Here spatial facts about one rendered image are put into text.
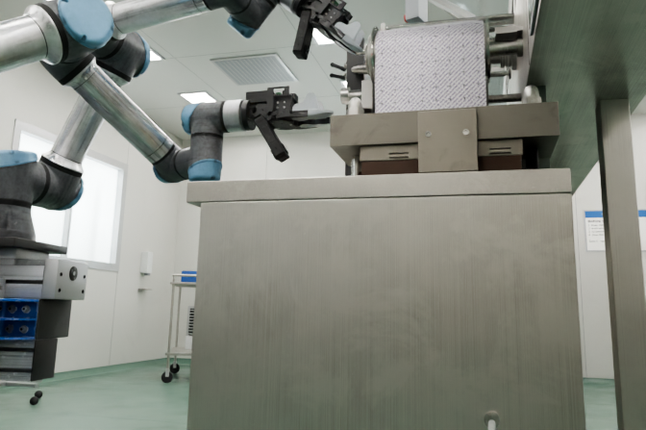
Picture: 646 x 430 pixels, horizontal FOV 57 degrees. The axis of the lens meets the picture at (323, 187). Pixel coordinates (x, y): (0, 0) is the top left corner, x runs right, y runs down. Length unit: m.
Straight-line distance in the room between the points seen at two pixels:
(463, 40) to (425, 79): 0.12
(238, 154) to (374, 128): 6.59
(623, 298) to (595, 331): 5.49
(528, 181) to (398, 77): 0.46
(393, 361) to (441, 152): 0.36
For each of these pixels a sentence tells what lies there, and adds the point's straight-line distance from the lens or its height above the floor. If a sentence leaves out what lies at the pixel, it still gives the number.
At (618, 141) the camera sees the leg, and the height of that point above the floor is 1.04.
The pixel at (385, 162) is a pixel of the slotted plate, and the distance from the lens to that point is 1.10.
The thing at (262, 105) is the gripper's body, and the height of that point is 1.13.
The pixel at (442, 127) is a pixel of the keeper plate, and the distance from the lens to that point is 1.07.
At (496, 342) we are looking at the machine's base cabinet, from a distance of 0.98.
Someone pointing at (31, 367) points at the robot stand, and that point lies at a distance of 1.53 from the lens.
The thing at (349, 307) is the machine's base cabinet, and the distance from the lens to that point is 1.00.
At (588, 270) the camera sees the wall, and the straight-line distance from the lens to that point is 6.89.
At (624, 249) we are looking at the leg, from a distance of 1.40.
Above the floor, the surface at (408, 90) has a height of 1.14.
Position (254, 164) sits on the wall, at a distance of 7.55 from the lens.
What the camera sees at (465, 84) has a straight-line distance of 1.32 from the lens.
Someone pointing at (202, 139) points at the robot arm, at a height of 1.05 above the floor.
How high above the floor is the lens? 0.67
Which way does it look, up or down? 11 degrees up
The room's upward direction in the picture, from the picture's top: 1 degrees clockwise
